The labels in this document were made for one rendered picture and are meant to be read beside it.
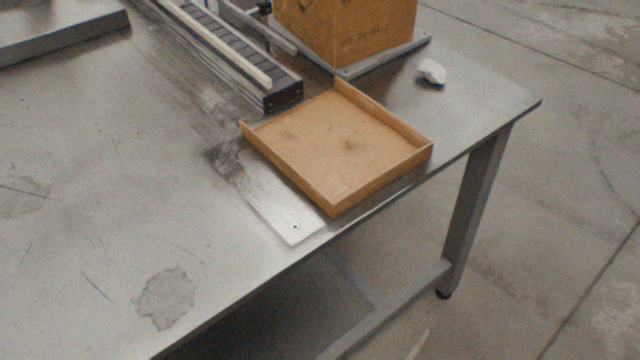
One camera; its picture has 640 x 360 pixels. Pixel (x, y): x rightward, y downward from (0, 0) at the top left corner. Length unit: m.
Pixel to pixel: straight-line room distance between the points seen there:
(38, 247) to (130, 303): 0.21
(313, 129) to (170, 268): 0.42
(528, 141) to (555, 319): 0.90
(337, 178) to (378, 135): 0.15
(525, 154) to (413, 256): 0.78
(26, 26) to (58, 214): 0.63
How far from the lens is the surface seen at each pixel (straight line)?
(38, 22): 1.53
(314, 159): 1.01
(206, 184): 1.00
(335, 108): 1.14
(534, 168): 2.36
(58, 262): 0.96
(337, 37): 1.19
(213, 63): 1.27
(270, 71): 1.18
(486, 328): 1.81
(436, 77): 1.23
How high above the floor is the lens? 1.53
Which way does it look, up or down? 46 degrees down
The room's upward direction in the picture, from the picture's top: straight up
